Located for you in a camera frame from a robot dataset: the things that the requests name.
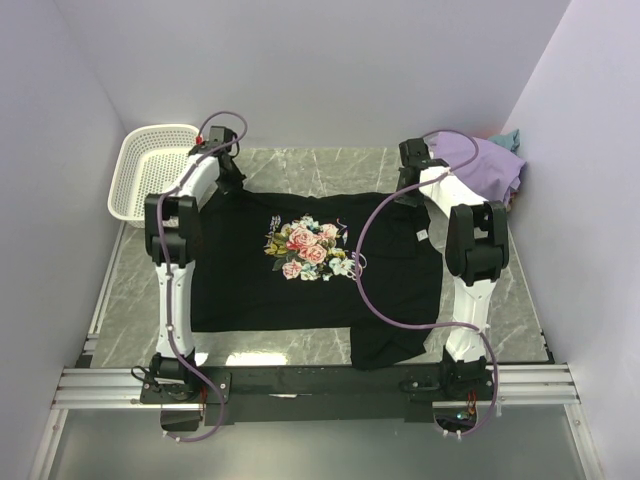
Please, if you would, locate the black floral t shirt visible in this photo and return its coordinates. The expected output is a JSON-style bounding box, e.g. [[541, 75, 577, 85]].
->
[[191, 190, 443, 370]]

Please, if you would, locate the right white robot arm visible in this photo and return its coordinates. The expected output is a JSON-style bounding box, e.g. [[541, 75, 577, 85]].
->
[[395, 138, 509, 363]]

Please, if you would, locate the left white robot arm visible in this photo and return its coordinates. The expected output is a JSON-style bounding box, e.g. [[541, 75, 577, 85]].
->
[[144, 126, 245, 402]]

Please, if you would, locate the folded lavender t shirt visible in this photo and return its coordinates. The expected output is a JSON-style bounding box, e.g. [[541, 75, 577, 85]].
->
[[427, 132, 526, 206]]

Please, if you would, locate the white perforated plastic basket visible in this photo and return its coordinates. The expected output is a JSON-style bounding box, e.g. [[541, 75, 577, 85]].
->
[[107, 124, 198, 228]]

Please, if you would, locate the teal folded garment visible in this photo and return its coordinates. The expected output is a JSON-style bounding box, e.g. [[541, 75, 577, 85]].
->
[[488, 129, 521, 154]]

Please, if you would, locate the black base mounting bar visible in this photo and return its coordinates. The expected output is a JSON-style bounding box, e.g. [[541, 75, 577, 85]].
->
[[140, 364, 494, 426]]

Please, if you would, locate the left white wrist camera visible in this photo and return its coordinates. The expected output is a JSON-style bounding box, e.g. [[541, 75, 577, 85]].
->
[[189, 133, 207, 156]]

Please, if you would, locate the aluminium rail frame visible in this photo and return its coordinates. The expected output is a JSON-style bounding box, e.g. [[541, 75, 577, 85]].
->
[[30, 315, 602, 479]]

